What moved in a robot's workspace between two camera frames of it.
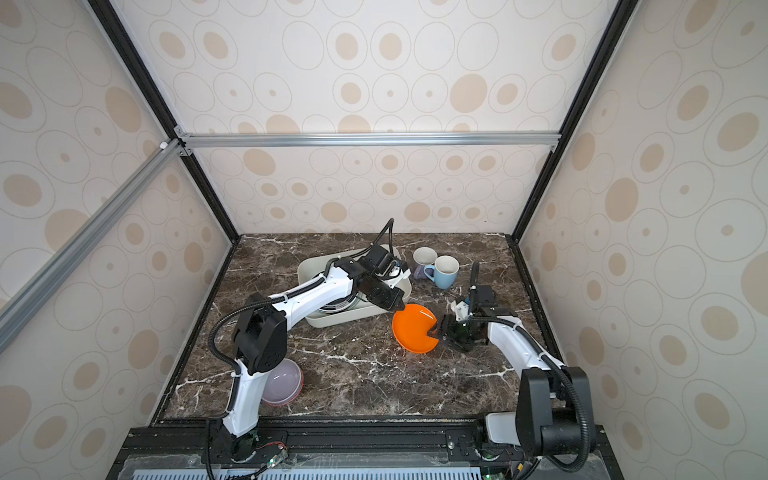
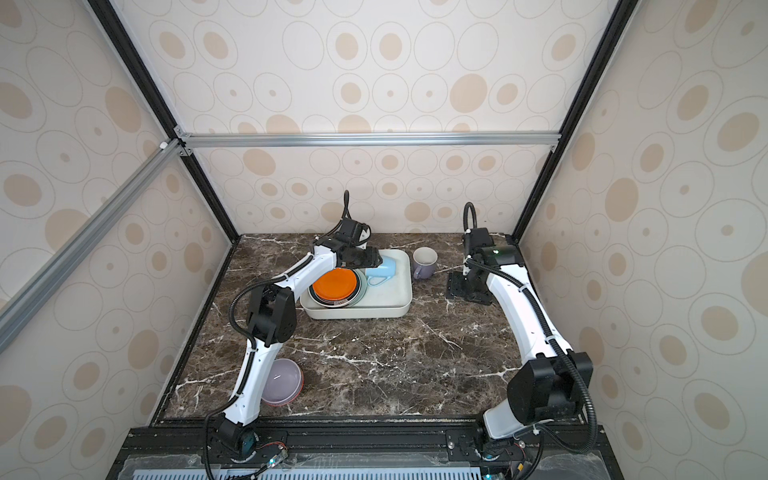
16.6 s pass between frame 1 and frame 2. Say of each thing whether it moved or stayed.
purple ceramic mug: stayed
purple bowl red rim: stayed
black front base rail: stayed
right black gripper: moved
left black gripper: moved
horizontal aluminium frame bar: stayed
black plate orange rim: moved
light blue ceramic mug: moved
